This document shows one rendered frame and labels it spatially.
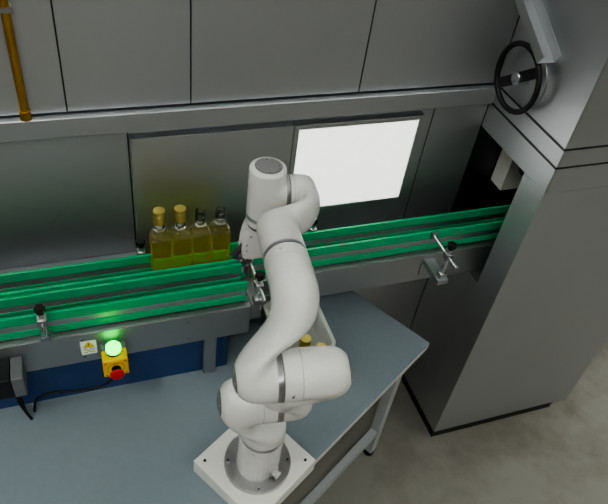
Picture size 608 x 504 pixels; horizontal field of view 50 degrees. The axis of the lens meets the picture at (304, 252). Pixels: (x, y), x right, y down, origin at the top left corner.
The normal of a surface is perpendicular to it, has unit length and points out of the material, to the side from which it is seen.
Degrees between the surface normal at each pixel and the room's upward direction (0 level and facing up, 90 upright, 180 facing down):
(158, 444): 0
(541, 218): 90
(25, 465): 0
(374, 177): 90
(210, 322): 90
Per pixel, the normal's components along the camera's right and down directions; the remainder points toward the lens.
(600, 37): -0.94, 0.14
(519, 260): 0.32, 0.67
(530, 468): 0.11, -0.73
